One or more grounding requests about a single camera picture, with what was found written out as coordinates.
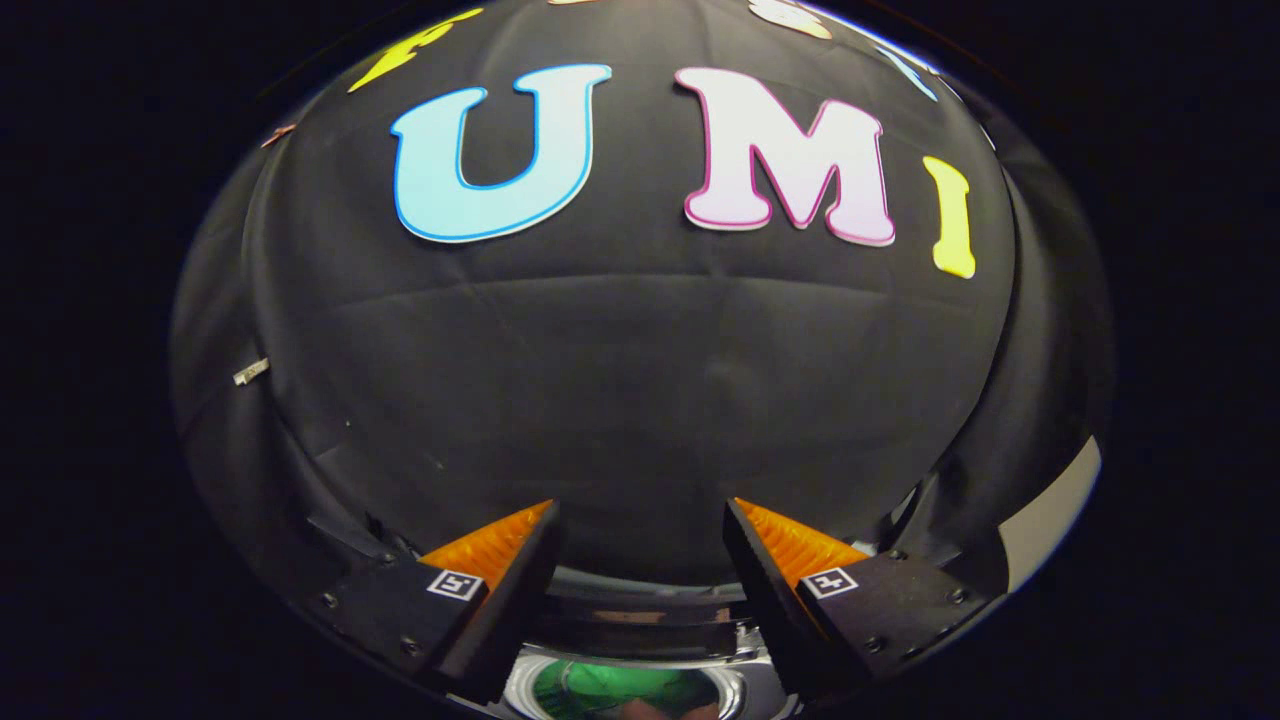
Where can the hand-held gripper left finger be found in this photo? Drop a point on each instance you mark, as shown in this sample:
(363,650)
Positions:
(510,610)

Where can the copper clip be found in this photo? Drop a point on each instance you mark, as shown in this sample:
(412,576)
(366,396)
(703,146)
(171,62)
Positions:
(278,135)

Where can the silver clip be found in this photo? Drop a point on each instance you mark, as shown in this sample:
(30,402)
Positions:
(250,372)

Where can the green polo shirt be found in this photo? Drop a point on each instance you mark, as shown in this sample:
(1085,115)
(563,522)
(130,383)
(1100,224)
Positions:
(610,690)

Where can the beige cabinet with grey top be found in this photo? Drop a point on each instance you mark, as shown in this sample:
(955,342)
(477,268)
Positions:
(1050,515)

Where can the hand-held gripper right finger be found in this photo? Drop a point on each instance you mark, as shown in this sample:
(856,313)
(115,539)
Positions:
(770,600)

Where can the black backdrop cloth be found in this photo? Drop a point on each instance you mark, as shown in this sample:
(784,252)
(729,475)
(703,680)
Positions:
(620,400)

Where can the grey washing machine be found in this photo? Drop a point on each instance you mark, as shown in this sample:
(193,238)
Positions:
(640,625)

